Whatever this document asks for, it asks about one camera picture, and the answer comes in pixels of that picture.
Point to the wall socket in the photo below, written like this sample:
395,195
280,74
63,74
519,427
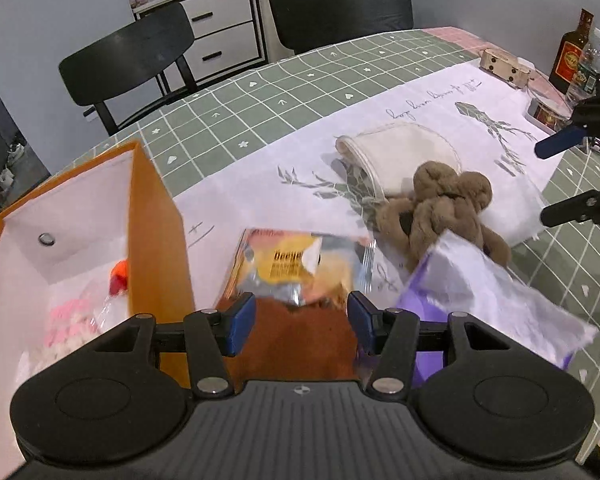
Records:
90,115

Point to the yellow snack packet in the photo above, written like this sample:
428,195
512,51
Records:
285,260

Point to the round patterned tin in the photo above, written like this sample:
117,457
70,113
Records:
547,115

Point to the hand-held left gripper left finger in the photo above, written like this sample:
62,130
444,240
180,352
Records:
241,325

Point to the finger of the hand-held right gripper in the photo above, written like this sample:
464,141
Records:
575,209
557,141

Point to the reddish brown pouch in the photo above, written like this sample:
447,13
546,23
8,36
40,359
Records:
300,345

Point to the white printed table runner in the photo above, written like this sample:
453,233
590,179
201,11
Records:
290,160

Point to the brown glass bottle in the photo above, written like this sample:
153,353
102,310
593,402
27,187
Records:
570,60

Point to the wooden box with holes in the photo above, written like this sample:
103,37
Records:
505,67

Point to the white drawer cabinet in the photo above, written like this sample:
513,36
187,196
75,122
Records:
220,15

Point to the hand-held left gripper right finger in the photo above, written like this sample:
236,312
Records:
362,322

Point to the black chair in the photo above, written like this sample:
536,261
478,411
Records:
130,55
340,10

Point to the clear plastic water bottle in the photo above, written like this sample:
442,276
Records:
589,77

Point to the brown plush toy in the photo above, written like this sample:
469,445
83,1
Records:
445,210

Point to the purple and white plastic bag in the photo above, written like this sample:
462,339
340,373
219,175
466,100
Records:
480,280

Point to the cream cloth pouch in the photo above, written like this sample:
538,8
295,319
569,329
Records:
405,152

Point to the pink and white knitted item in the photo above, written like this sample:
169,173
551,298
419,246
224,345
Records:
70,320

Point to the orange cardboard box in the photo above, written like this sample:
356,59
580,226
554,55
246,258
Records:
155,240

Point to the green checked tablecloth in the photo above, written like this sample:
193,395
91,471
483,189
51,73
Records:
330,70

